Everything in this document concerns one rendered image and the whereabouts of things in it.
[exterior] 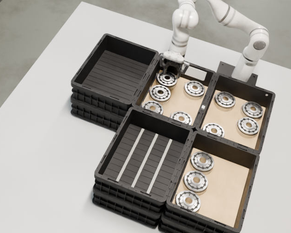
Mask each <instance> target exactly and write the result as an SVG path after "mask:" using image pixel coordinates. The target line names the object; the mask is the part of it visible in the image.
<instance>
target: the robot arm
mask: <svg viewBox="0 0 291 233"><path fill-rule="evenodd" d="M196 1H197V0H178V4H179V9H176V10H175V11H174V13H173V15H172V23H173V35H172V40H171V42H170V46H169V51H166V52H164V53H162V54H161V56H160V66H161V67H163V68H164V69H163V74H164V75H165V74H166V71H167V67H168V66H169V65H170V66H174V67H176V69H177V71H178V73H177V77H176V79H179V78H180V76H181V74H185V72H186V71H187V69H188V67H189V65H190V62H188V63H187V62H185V60H184V57H185V54H186V50H187V45H188V40H189V36H190V33H189V31H188V30H187V29H193V28H195V27H196V26H197V24H198V20H199V18H198V14H197V12H196V11H195V3H196ZM206 1H207V3H208V5H209V7H210V10H211V12H212V15H213V17H214V19H215V20H216V21H217V22H219V23H220V24H222V25H223V26H225V27H227V28H232V29H240V30H242V31H244V32H245V33H246V34H248V35H249V36H250V42H249V45H248V46H247V47H245V48H244V50H243V52H242V54H241V56H240V58H239V61H238V63H237V65H236V67H235V69H234V71H233V73H232V75H231V77H232V78H235V79H238V80H241V81H244V82H248V80H249V78H250V76H251V74H252V72H253V70H254V68H255V67H256V65H257V63H258V61H259V59H260V58H261V57H262V56H263V55H264V53H265V51H266V49H267V48H268V46H269V32H268V30H267V29H266V28H265V27H264V26H262V25H260V24H258V23H256V22H254V21H252V20H250V19H249V18H247V17H245V16H244V15H242V14H241V13H239V12H238V11H237V10H235V9H234V8H232V7H231V6H229V5H227V4H226V3H224V2H223V1H221V0H206ZM165 58H166V60H167V62H166V64H165V63H164V59H165ZM183 64H184V67H185V68H184V69H183V70H182V65H183Z"/></svg>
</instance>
